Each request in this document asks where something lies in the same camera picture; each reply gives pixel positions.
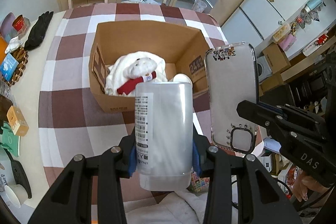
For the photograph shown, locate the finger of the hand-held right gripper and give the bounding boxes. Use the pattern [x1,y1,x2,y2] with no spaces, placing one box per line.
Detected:
[259,101,327,132]
[236,99,324,143]

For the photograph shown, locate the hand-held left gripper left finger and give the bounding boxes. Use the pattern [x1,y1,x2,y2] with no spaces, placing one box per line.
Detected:
[28,135,137,224]

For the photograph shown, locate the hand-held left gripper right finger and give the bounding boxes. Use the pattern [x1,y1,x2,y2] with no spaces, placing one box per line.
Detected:
[192,125,302,224]

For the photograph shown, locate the clear phone case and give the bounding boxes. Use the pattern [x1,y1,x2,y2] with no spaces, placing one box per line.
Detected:
[204,42,260,153]

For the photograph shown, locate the clear cotton swab canister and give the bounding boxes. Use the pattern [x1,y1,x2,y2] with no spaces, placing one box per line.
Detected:
[134,81,194,191]

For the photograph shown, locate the white plush toy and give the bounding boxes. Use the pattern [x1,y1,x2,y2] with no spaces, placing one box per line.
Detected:
[105,50,168,96]

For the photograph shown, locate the white plush bear red scarf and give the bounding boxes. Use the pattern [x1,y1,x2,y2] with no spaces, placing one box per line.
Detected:
[117,57,158,95]

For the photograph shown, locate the clear food container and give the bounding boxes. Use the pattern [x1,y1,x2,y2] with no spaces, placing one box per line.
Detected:
[272,23,290,42]

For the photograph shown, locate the person's right hand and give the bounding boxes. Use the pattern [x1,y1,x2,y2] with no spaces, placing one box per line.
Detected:
[293,174,328,210]

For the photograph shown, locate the colourful boxes on floor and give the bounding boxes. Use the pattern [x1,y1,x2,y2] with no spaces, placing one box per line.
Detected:
[189,172,210,194]

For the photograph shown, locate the black cabinet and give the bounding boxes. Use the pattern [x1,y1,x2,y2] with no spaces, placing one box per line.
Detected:
[289,72,328,109]

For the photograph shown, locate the small white washing machine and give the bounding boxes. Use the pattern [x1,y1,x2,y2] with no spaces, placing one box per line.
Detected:
[256,56,272,81]

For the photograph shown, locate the small brown cardboard box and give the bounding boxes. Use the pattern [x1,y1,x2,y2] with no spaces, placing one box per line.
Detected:
[262,43,291,73]

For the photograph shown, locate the white towel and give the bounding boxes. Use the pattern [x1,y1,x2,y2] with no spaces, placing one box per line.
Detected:
[123,190,210,224]

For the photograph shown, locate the pink box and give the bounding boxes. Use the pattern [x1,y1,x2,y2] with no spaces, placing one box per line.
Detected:
[278,35,297,51]

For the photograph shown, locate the checked tablecloth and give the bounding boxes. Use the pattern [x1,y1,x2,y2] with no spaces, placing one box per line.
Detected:
[38,2,260,198]

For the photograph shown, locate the white round lid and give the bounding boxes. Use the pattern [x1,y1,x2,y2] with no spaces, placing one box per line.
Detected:
[173,74,193,86]

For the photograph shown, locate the teal cup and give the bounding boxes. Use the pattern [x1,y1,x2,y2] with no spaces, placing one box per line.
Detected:
[306,0,322,12]

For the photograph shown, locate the black mesh tool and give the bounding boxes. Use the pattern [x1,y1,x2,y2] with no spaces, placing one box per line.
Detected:
[5,151,32,199]

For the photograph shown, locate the white paper cup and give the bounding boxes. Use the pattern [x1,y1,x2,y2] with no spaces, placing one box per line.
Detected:
[4,183,28,208]

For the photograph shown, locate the small orange box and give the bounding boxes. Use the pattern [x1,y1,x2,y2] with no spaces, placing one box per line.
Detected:
[7,106,29,136]

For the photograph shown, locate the green paper item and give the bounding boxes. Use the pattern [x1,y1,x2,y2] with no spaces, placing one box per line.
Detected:
[0,122,21,157]

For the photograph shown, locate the white waste bin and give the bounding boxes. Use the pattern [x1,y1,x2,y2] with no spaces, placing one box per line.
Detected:
[194,0,208,14]

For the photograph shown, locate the woven wicker mat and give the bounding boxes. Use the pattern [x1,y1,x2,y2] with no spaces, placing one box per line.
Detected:
[7,47,29,86]

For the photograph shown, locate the blue tissue packet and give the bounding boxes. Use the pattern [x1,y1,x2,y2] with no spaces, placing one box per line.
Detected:
[0,53,19,80]

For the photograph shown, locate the black glove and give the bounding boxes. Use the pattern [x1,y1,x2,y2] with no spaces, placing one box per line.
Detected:
[24,11,54,51]

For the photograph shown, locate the white crumpled cloth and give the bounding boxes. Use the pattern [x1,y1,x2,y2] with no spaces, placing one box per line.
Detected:
[5,35,23,54]

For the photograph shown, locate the purple bowl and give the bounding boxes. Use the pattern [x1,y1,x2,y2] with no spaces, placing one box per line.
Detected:
[0,12,16,37]

